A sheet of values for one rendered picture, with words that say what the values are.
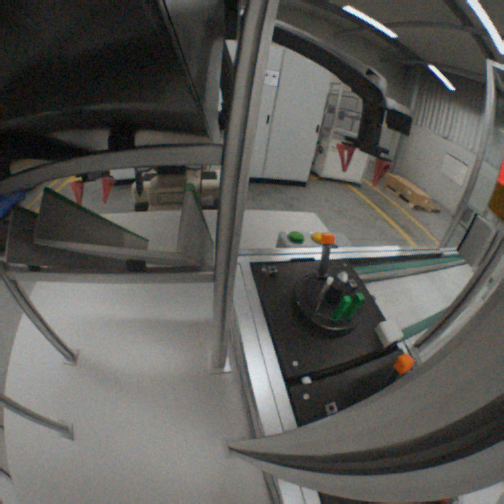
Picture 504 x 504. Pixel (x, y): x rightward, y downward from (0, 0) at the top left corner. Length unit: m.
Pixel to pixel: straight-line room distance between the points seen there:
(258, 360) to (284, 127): 3.25
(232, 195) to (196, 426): 0.36
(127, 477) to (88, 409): 0.15
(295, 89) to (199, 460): 3.53
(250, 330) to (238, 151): 0.27
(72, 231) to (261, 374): 0.29
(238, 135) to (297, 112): 3.30
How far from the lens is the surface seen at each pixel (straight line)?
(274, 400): 0.33
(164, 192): 0.98
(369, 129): 0.55
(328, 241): 0.40
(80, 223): 0.24
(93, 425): 0.47
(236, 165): 0.17
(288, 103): 3.39
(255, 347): 0.35
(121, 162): 0.17
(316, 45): 0.51
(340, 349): 0.38
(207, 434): 0.41
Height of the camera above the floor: 1.27
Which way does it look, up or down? 38 degrees down
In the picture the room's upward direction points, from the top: 10 degrees clockwise
